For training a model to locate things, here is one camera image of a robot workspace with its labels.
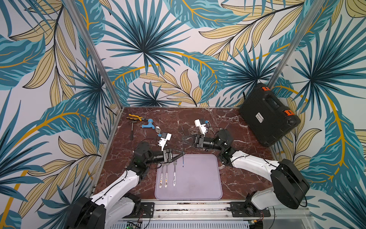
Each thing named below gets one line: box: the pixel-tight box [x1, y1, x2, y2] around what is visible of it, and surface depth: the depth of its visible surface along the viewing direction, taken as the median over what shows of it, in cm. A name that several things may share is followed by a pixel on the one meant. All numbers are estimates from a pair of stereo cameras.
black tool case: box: [238, 82, 302, 148], surface depth 90 cm
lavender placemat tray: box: [154, 153, 223, 200], surface depth 84 cm
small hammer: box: [130, 120, 137, 141], surface depth 106 cm
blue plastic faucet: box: [141, 118, 155, 130], surface depth 108 cm
